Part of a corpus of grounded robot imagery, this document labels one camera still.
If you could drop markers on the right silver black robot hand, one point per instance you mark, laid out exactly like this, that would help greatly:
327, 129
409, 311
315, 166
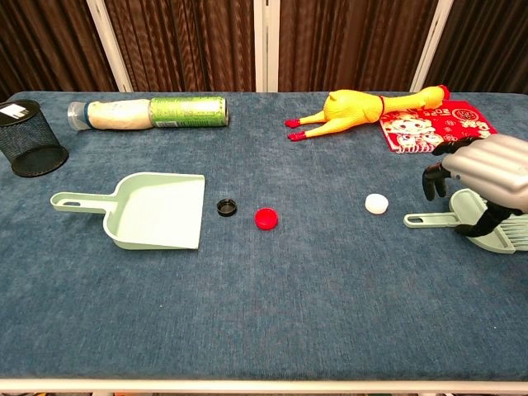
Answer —
491, 173

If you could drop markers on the mint green hand brush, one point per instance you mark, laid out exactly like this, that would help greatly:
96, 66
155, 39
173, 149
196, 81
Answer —
429, 220

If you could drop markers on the mint green dustpan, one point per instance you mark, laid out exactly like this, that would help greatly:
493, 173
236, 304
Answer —
156, 210

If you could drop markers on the white bottle cap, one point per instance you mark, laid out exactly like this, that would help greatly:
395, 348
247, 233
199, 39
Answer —
376, 204

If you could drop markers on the yellow rubber chicken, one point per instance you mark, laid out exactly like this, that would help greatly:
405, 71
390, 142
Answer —
350, 111

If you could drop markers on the red bottle cap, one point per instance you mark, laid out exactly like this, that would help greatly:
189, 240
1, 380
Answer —
267, 218

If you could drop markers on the black bottle cap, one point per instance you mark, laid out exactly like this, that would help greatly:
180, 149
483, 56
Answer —
227, 208

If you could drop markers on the clear bottle with white filling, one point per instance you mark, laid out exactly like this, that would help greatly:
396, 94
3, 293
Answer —
115, 114

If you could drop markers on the red printed envelope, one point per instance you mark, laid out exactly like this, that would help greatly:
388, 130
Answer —
433, 128

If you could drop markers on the blue table cloth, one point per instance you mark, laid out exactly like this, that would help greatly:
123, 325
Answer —
264, 297

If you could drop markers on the green drink can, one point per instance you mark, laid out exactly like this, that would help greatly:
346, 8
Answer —
185, 111

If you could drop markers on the brown pleated curtain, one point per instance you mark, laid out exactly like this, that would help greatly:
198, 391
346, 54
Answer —
185, 41

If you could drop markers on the black mesh pen holder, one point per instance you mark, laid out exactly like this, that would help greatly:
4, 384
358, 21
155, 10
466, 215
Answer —
29, 140

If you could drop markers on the white slanted frame post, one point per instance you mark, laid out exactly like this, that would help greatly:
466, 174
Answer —
109, 45
431, 45

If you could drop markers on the white upright frame post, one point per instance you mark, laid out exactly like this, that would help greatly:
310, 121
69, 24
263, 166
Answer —
267, 45

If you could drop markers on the white table edge rail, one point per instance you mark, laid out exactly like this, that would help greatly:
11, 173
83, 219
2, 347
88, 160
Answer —
264, 385

